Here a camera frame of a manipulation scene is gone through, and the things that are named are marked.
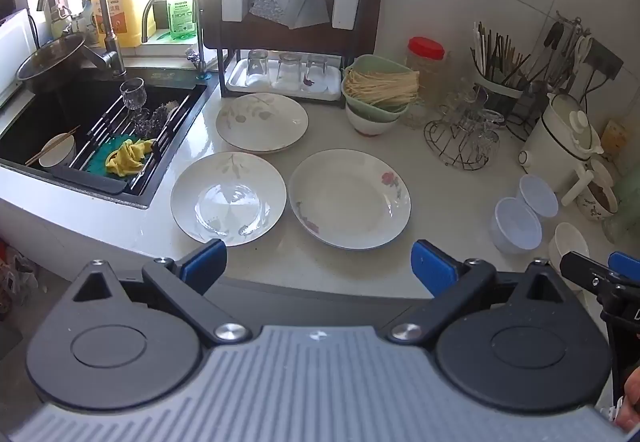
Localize black frying pan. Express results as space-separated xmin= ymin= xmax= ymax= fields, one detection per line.
xmin=15 ymin=32 xmax=93 ymax=92

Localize white pink-flower plate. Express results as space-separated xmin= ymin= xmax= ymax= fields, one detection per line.
xmin=288 ymin=149 xmax=412 ymax=251

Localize translucent white plastic bowl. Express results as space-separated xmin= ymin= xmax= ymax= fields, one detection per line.
xmin=516 ymin=174 xmax=559 ymax=223
xmin=489 ymin=197 xmax=543 ymax=256

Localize green plastic basket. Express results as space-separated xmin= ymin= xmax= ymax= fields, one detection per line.
xmin=341 ymin=54 xmax=418 ymax=123

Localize black sink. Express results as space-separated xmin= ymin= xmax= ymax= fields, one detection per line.
xmin=0 ymin=66 xmax=221 ymax=210

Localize wire glass rack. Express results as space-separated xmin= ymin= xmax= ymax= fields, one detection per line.
xmin=424 ymin=92 xmax=501 ymax=171

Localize floral mug with white handle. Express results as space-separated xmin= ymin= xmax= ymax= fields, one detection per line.
xmin=561 ymin=157 xmax=621 ymax=223

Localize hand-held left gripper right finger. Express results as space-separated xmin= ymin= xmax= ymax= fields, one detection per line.
xmin=389 ymin=239 xmax=573 ymax=344

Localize white plastic board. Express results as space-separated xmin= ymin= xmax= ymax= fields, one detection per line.
xmin=0 ymin=8 xmax=38 ymax=107

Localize white ceramic bowl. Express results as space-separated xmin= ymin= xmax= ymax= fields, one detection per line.
xmin=548 ymin=222 xmax=591 ymax=293

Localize yellow cloth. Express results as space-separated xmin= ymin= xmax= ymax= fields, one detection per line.
xmin=105 ymin=138 xmax=156 ymax=180

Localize pair of wooden chopsticks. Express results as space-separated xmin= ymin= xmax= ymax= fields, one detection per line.
xmin=25 ymin=124 xmax=82 ymax=167

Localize tall steel faucet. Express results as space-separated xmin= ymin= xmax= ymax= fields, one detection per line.
xmin=36 ymin=0 xmax=127 ymax=78

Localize black wall socket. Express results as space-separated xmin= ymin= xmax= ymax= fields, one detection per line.
xmin=582 ymin=39 xmax=625 ymax=81

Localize person's right hand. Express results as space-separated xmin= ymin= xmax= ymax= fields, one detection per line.
xmin=615 ymin=364 xmax=640 ymax=433

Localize yellow oil bottle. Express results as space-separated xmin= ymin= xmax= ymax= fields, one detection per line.
xmin=89 ymin=0 xmax=151 ymax=48

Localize black roll-up drying rack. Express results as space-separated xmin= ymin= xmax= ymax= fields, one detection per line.
xmin=50 ymin=92 xmax=208 ymax=195

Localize white electric pot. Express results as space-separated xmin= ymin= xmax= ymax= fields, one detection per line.
xmin=517 ymin=92 xmax=606 ymax=180

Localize bundle of chopsticks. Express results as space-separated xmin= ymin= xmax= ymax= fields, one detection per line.
xmin=470 ymin=20 xmax=532 ymax=87

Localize black dish rack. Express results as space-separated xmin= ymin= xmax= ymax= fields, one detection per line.
xmin=200 ymin=0 xmax=371 ymax=101

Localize small steel faucet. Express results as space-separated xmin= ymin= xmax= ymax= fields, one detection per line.
xmin=141 ymin=0 xmax=208 ymax=75

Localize white drain tray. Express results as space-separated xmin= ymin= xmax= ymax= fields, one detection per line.
xmin=225 ymin=56 xmax=343 ymax=102

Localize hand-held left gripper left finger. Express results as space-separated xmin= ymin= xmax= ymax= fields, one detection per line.
xmin=72 ymin=238 xmax=252 ymax=344

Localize white bowl with chopsticks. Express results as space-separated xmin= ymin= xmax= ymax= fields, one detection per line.
xmin=38 ymin=134 xmax=77 ymax=169

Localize bundle of dry noodles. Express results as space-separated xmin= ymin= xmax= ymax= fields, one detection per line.
xmin=345 ymin=69 xmax=420 ymax=105

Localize clear jar with red lid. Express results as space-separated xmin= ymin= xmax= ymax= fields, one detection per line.
xmin=405 ymin=36 xmax=451 ymax=107

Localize yellow box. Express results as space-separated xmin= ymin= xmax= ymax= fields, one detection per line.
xmin=600 ymin=119 xmax=631 ymax=157

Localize clear wine glass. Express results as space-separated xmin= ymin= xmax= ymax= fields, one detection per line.
xmin=119 ymin=78 xmax=147 ymax=113

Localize chopstick holder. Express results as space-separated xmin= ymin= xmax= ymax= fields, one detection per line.
xmin=472 ymin=69 xmax=531 ymax=123

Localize pale green container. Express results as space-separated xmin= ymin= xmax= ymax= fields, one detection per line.
xmin=602 ymin=162 xmax=640 ymax=243

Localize hanging kitchen utensils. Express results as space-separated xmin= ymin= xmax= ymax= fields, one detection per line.
xmin=542 ymin=12 xmax=596 ymax=77

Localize steel wool scrubber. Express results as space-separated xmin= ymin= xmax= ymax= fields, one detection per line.
xmin=132 ymin=102 xmax=173 ymax=135

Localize green detergent bottle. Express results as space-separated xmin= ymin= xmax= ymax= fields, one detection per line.
xmin=166 ymin=0 xmax=197 ymax=41

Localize white bowl with red rim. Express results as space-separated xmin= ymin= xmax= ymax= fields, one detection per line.
xmin=345 ymin=102 xmax=401 ymax=139

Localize white leaf-print plate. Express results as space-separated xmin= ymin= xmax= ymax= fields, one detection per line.
xmin=215 ymin=92 xmax=310 ymax=155
xmin=170 ymin=152 xmax=288 ymax=247

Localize teal scrubbing mat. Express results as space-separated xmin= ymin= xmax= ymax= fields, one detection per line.
xmin=87 ymin=133 xmax=138 ymax=177

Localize clear textured glass cup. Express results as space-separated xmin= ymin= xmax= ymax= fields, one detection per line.
xmin=470 ymin=114 xmax=507 ymax=159

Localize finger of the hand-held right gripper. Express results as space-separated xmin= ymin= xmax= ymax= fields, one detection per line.
xmin=607 ymin=251 xmax=640 ymax=283
xmin=559 ymin=252 xmax=626 ymax=295

